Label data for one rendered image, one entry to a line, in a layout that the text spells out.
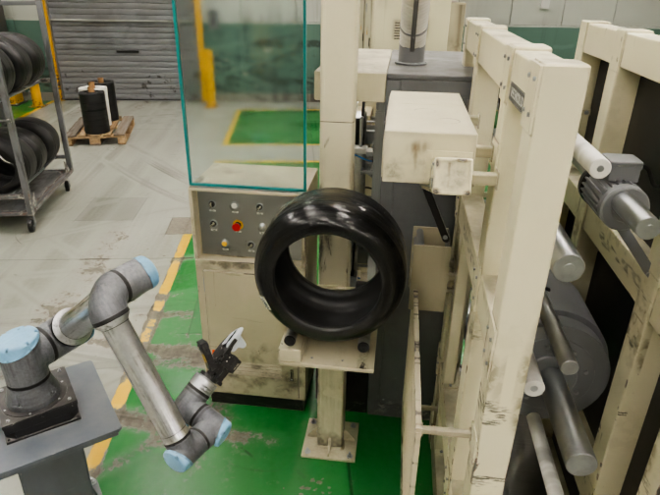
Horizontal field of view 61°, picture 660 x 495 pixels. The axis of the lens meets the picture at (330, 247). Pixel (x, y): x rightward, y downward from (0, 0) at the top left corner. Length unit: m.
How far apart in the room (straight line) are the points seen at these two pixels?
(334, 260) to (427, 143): 0.97
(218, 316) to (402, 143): 1.69
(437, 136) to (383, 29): 3.93
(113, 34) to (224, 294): 9.14
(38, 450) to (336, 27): 1.84
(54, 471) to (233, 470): 0.82
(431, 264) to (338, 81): 0.80
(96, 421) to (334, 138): 1.41
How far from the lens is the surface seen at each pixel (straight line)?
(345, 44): 2.13
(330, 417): 2.87
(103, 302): 1.82
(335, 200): 1.96
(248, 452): 3.02
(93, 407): 2.49
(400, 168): 1.56
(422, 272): 2.31
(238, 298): 2.86
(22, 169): 5.59
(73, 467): 2.60
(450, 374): 2.60
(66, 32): 11.88
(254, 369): 3.09
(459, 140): 1.55
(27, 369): 2.34
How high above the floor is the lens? 2.14
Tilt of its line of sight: 25 degrees down
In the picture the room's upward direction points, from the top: 1 degrees clockwise
